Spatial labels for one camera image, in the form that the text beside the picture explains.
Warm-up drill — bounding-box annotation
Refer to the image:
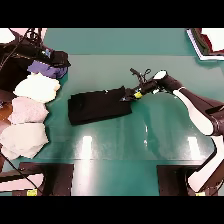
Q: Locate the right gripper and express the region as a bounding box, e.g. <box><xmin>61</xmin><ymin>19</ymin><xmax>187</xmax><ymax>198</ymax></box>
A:
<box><xmin>131</xmin><ymin>81</ymin><xmax>161</xmax><ymax>100</ymax></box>

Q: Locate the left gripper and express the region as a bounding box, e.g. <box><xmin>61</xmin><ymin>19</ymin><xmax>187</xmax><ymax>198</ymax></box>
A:
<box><xmin>49</xmin><ymin>49</ymin><xmax>72</xmax><ymax>69</ymax></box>

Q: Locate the black shirt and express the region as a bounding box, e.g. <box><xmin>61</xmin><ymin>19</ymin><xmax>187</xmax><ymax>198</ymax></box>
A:
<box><xmin>67</xmin><ymin>85</ymin><xmax>135</xmax><ymax>127</ymax></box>

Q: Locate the purple garment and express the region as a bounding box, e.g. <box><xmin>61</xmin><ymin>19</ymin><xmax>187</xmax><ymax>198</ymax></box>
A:
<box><xmin>27</xmin><ymin>59</ymin><xmax>70</xmax><ymax>80</ymax></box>

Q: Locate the cream garment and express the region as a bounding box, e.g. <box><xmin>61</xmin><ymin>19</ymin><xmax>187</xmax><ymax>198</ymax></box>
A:
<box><xmin>13</xmin><ymin>72</ymin><xmax>62</xmax><ymax>104</ymax></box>

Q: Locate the black garment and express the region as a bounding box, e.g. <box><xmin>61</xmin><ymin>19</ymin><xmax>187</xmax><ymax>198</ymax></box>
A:
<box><xmin>0</xmin><ymin>43</ymin><xmax>35</xmax><ymax>93</ymax></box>

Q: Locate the pale pink garment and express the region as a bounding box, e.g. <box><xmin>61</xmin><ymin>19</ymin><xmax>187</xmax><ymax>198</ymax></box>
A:
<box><xmin>8</xmin><ymin>96</ymin><xmax>50</xmax><ymax>125</ymax></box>

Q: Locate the white folded garment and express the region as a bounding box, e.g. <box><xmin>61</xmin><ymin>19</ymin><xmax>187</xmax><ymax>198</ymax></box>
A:
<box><xmin>185</xmin><ymin>28</ymin><xmax>224</xmax><ymax>62</ymax></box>

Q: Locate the dark green garment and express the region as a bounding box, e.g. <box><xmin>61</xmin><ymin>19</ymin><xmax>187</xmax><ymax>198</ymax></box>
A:
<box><xmin>190</xmin><ymin>28</ymin><xmax>214</xmax><ymax>56</ymax></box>

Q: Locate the red garment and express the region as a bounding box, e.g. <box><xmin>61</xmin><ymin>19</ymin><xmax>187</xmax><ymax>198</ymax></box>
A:
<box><xmin>203</xmin><ymin>32</ymin><xmax>224</xmax><ymax>55</ymax></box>

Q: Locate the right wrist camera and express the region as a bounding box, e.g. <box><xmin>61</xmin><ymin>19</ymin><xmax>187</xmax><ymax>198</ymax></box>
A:
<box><xmin>129</xmin><ymin>67</ymin><xmax>152</xmax><ymax>85</ymax></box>

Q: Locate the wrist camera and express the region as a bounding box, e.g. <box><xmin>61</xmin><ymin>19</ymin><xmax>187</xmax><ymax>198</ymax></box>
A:
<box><xmin>22</xmin><ymin>28</ymin><xmax>45</xmax><ymax>46</ymax></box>
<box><xmin>129</xmin><ymin>67</ymin><xmax>152</xmax><ymax>85</ymax></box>

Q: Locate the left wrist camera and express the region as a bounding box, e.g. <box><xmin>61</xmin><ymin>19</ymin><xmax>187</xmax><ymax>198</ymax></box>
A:
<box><xmin>22</xmin><ymin>28</ymin><xmax>45</xmax><ymax>46</ymax></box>

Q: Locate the black cable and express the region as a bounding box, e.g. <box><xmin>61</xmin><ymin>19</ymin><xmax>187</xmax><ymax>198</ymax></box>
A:
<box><xmin>0</xmin><ymin>151</ymin><xmax>45</xmax><ymax>195</ymax></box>

